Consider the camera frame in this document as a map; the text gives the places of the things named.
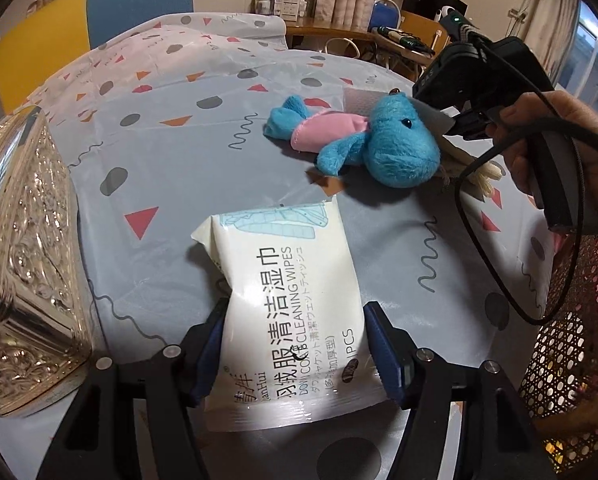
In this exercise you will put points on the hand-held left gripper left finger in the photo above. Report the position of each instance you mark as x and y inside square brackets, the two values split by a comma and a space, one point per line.
[206, 360]

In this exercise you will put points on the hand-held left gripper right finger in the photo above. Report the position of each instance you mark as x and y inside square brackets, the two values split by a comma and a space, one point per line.
[384, 350]

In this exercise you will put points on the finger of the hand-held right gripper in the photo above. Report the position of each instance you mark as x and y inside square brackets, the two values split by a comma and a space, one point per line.
[466, 125]

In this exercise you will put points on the blue plush toy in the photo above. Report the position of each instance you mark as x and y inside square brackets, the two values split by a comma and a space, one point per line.
[404, 145]

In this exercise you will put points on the white wet wipes pack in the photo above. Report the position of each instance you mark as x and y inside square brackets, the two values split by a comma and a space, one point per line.
[289, 310]

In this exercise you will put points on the person's right hand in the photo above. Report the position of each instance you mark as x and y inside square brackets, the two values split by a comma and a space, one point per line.
[594, 150]

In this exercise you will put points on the plain beige curtain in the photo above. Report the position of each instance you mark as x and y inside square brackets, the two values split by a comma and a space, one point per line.
[551, 35]

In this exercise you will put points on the blue chair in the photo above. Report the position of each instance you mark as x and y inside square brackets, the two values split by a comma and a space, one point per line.
[385, 12]

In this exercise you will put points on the wooden desk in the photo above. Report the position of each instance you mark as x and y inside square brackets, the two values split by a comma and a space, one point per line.
[329, 30]

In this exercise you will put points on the rattan chair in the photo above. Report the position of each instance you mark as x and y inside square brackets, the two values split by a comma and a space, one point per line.
[574, 360]

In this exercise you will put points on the gold embossed tissue box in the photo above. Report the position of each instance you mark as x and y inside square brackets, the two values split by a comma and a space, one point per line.
[29, 260]

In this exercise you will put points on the printed bed cover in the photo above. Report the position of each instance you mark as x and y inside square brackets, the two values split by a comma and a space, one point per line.
[229, 135]

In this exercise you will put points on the grey yellow blue headboard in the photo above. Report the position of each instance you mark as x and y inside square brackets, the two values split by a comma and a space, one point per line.
[139, 5]

